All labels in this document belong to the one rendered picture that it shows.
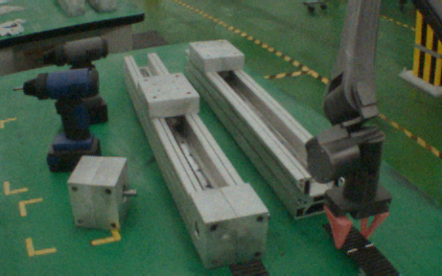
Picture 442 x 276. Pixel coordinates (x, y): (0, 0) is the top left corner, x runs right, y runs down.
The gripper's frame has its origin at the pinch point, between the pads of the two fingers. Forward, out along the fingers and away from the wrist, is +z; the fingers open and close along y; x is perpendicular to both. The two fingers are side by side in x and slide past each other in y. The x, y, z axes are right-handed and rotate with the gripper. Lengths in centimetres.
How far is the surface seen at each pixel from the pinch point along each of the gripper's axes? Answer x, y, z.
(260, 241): -3.7, 15.3, -1.2
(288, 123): -34.5, -2.3, -6.3
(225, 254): -3.7, 20.9, -0.1
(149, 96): -48, 24, -11
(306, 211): -13.8, 2.3, 1.9
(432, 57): -239, -225, 51
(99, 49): -66, 33, -18
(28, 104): -87, 56, 2
